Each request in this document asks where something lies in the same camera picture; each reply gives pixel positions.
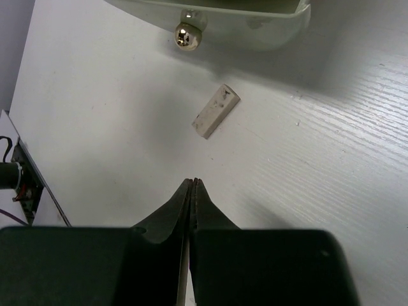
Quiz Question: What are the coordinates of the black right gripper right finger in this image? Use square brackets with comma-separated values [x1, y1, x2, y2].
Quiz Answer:
[189, 179, 360, 305]

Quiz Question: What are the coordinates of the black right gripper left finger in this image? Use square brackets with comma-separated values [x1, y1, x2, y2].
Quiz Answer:
[1, 179, 193, 305]

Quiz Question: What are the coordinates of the white rectangular eraser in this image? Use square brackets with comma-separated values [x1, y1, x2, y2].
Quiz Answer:
[192, 84, 240, 139]

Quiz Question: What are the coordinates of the round cream drawer organizer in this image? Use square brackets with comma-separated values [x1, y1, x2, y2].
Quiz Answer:
[110, 1, 311, 51]

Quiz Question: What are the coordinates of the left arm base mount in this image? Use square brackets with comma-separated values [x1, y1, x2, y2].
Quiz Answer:
[1, 110, 71, 227]

